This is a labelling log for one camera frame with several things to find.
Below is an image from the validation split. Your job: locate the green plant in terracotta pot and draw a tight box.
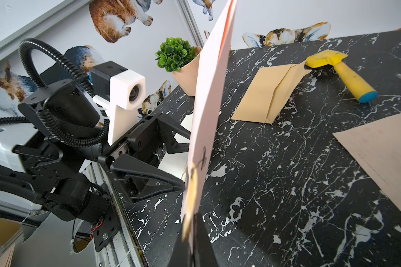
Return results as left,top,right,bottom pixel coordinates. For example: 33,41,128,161
155,37,202,96

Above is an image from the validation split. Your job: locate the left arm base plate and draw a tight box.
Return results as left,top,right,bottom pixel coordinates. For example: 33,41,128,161
92,208,121,253

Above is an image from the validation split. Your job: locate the cream letter paper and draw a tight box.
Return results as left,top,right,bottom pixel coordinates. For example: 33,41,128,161
333,113,401,211

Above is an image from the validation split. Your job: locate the brown kraft envelope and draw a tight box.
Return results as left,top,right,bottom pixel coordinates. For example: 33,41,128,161
232,62,310,123

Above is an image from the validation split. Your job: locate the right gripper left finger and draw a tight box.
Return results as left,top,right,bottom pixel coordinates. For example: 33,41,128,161
168,220,194,267

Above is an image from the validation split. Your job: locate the pink envelope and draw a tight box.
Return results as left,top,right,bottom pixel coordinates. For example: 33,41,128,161
181,1,237,241

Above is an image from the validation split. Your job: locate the white cream envelope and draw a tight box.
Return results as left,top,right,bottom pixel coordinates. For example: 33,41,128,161
158,133,190,182

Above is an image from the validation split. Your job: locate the yellow toy shovel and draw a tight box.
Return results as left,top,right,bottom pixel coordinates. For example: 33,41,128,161
305,50,378,103

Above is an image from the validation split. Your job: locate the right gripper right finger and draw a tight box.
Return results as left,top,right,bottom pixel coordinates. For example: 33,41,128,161
193,213,218,267

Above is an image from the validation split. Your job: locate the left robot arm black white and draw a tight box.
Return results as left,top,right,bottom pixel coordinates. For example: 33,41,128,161
0,62,190,228

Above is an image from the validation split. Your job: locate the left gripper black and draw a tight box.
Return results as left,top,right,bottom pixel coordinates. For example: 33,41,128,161
13,78,190,204

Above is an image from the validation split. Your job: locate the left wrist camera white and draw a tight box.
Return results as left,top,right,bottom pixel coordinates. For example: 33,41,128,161
89,61,146,145

